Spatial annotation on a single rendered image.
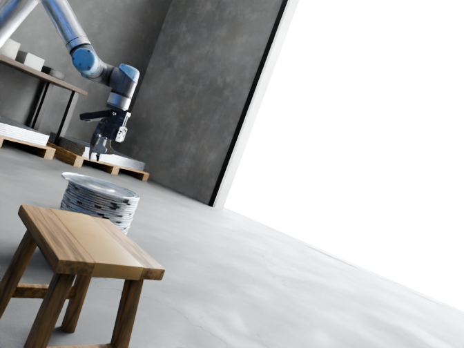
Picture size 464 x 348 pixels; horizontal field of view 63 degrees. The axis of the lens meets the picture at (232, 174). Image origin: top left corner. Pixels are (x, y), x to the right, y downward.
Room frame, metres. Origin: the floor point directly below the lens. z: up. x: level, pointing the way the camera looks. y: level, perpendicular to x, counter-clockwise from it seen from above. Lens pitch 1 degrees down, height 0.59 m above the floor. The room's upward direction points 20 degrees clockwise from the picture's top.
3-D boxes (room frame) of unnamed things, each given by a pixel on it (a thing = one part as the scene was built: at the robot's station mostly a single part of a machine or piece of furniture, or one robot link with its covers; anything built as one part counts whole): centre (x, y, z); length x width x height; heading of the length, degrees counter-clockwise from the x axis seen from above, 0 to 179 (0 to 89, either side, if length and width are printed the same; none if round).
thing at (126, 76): (1.38, 0.48, 0.75); 0.09 x 0.08 x 0.11; 95
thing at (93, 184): (1.51, 0.48, 0.34); 0.29 x 0.29 x 0.01
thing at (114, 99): (1.38, 0.48, 0.67); 0.08 x 0.08 x 0.05
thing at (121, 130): (1.38, 0.47, 0.59); 0.09 x 0.08 x 0.12; 86
